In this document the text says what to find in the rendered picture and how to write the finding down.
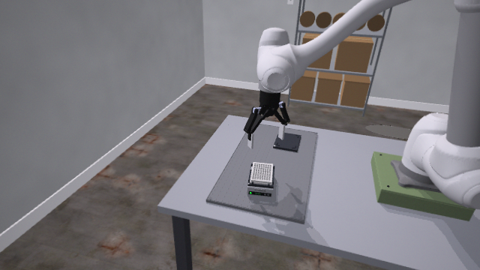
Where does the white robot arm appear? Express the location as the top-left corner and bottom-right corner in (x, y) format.
(257, 0), (480, 209)

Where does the dark grey rectangular frame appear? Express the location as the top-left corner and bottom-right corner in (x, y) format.
(273, 133), (302, 152)

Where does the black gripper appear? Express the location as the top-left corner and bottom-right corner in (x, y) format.
(244, 91), (290, 149)

